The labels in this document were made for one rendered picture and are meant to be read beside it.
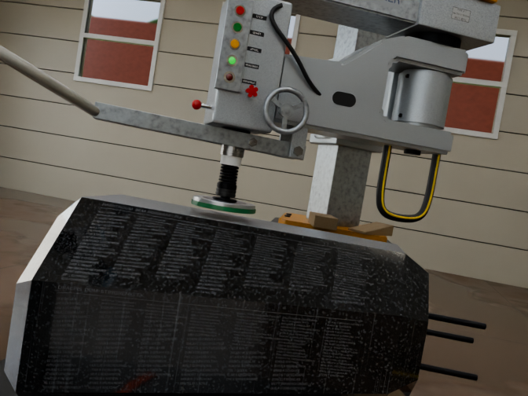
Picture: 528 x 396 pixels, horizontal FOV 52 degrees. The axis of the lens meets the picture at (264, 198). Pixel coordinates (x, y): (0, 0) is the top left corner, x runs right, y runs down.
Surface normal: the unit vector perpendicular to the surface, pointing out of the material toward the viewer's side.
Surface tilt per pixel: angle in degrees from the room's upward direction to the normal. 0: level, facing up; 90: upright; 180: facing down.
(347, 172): 90
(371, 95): 90
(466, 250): 90
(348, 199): 90
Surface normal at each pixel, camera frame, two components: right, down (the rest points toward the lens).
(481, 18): 0.24, 0.09
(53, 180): -0.22, 0.02
